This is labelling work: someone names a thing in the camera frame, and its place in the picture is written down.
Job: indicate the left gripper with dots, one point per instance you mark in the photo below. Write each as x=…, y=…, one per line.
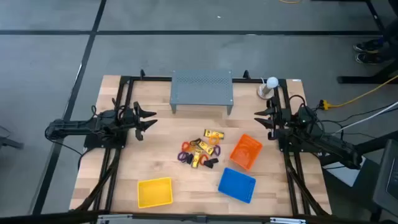
x=132, y=118

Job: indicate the white cardboard box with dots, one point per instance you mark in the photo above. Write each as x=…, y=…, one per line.
x=342, y=174

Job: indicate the person's leg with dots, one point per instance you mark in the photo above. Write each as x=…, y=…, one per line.
x=390, y=34

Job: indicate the yellow plastic basket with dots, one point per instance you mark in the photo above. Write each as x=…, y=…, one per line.
x=155, y=193

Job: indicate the grey computer monitor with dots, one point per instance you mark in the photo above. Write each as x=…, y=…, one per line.
x=387, y=177

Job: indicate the grey perforated metal shelf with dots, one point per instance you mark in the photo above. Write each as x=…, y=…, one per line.
x=202, y=90

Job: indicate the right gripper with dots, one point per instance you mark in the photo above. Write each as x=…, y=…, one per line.
x=276, y=119

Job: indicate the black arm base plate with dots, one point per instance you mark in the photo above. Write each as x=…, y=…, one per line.
x=283, y=146
x=93, y=143

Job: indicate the purple coil wristband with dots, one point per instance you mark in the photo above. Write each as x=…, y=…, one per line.
x=179, y=157
x=219, y=150

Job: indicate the orange plastic basket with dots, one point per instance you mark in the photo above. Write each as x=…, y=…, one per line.
x=245, y=151

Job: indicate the black desk foot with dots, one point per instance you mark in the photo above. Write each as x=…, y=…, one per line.
x=351, y=80

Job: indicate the black slanted bar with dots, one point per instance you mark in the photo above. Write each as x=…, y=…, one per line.
x=379, y=141

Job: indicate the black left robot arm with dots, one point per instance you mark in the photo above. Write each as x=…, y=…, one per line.
x=77, y=127

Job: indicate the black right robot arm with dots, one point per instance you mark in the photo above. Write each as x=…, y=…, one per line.
x=326, y=144

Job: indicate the silver metal bracket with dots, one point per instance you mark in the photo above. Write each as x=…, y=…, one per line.
x=287, y=220

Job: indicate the white bulb table lamp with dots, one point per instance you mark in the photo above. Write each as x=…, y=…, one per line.
x=272, y=82

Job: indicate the orange-yellow coil wristband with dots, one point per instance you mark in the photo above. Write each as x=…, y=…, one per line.
x=210, y=140

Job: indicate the blue plastic basket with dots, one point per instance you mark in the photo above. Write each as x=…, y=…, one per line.
x=237, y=185

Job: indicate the black aluminium table frame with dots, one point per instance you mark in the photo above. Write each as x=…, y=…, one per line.
x=155, y=78

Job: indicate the grey stand foot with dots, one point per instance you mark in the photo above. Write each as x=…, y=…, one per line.
x=9, y=143

